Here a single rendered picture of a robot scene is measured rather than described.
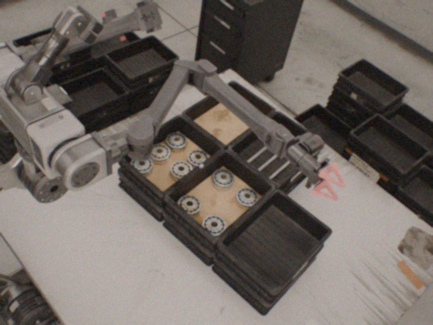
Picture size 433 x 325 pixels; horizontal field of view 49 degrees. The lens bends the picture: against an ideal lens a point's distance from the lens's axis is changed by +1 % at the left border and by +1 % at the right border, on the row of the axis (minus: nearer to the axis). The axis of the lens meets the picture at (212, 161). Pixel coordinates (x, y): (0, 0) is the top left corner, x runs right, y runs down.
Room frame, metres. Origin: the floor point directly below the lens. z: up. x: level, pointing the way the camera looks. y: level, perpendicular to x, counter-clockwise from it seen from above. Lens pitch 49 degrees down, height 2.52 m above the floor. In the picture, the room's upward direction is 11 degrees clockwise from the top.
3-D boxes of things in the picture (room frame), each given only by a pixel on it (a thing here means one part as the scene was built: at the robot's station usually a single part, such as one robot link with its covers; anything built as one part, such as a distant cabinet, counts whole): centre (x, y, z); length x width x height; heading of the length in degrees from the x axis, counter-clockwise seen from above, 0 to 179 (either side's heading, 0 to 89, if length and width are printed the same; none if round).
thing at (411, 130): (2.42, -1.27, 0.31); 0.40 x 0.30 x 0.34; 51
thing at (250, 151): (1.57, -0.29, 0.87); 0.40 x 0.30 x 0.11; 146
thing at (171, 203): (1.23, -0.06, 0.92); 0.40 x 0.30 x 0.02; 146
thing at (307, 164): (0.99, -0.30, 1.45); 0.07 x 0.07 x 0.10; 49
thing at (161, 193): (1.40, 0.19, 0.92); 0.40 x 0.30 x 0.02; 146
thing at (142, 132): (1.13, 0.17, 1.45); 0.45 x 0.14 x 0.10; 170
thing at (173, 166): (1.36, 0.13, 0.86); 0.10 x 0.10 x 0.01
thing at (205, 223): (1.11, -0.06, 0.86); 0.10 x 0.10 x 0.01
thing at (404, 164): (2.12, -1.02, 0.37); 0.40 x 0.30 x 0.45; 51
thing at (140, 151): (0.95, 0.23, 1.44); 0.10 x 0.09 x 0.05; 141
